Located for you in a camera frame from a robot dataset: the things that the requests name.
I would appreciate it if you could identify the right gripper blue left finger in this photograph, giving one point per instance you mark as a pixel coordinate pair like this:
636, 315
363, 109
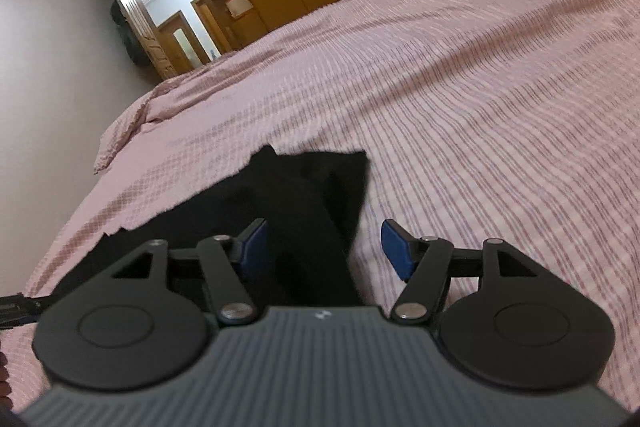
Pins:
229, 263

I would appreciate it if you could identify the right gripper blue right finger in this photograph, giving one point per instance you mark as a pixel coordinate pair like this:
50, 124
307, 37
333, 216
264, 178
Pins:
422, 264

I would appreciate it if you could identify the black knit cardigan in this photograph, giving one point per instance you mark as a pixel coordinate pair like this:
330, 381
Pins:
311, 203

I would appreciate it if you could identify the dark clothes hanging on door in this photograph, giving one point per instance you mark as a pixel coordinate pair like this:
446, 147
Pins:
132, 45

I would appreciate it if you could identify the person's left hand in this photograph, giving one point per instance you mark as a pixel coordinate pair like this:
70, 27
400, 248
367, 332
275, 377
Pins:
5, 388

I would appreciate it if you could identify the pink checked bed cover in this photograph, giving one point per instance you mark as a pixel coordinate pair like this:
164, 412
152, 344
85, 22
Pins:
516, 119

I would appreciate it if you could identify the open wooden door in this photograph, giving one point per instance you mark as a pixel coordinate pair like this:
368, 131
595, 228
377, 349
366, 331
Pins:
150, 39

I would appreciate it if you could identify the white red box on shelf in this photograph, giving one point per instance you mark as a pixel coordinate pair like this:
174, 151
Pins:
238, 8

